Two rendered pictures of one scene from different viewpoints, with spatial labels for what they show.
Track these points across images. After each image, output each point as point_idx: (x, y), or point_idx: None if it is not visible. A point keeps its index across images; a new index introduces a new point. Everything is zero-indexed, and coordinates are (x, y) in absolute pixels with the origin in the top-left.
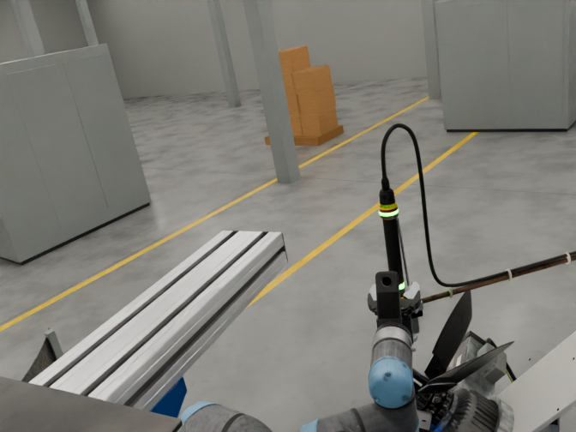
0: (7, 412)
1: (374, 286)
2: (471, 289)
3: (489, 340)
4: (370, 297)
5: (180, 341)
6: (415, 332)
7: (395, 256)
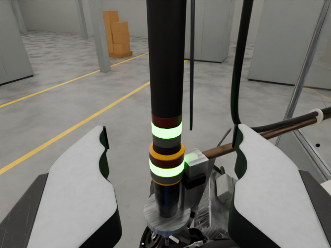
0: None
1: (87, 137)
2: (274, 137)
3: (223, 169)
4: (28, 212)
5: None
6: (187, 206)
7: (172, 50)
